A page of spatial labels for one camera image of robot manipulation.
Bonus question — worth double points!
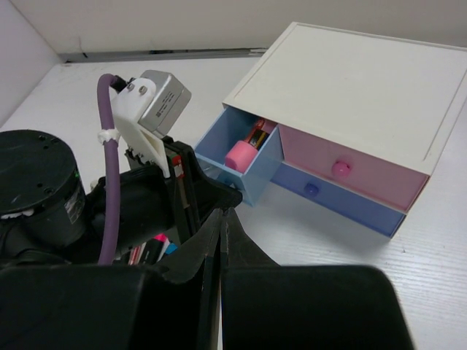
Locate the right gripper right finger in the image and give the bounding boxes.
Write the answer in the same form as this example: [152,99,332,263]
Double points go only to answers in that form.
[220,208,278,349]

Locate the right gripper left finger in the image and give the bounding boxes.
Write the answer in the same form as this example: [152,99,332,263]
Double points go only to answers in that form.
[148,209,222,349]

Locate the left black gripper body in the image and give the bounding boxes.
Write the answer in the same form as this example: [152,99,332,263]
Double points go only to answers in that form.
[85,140,242,265]

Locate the light blue drawer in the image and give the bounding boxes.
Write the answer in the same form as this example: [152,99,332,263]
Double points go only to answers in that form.
[195,106,284,206]

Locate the pink drawer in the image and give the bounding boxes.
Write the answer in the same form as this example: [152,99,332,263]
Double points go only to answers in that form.
[279,125,428,212]

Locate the blue highlighter marker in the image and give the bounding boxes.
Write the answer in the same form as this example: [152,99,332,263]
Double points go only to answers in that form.
[162,243,177,257]

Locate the pink highlighter marker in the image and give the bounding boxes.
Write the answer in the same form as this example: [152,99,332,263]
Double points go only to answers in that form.
[139,233,167,265]

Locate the red pen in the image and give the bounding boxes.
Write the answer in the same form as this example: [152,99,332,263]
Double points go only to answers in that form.
[128,245,142,265]

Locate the purple blue drawer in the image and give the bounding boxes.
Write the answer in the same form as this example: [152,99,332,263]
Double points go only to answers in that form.
[271,163,406,238]

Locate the white drawer cabinet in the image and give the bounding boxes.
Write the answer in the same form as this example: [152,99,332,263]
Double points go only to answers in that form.
[221,21,467,214]

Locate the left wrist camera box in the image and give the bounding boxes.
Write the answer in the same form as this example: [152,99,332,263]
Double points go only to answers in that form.
[111,70,191,178]

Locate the back aluminium rail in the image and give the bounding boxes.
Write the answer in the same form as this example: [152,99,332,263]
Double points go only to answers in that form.
[58,47,267,63]

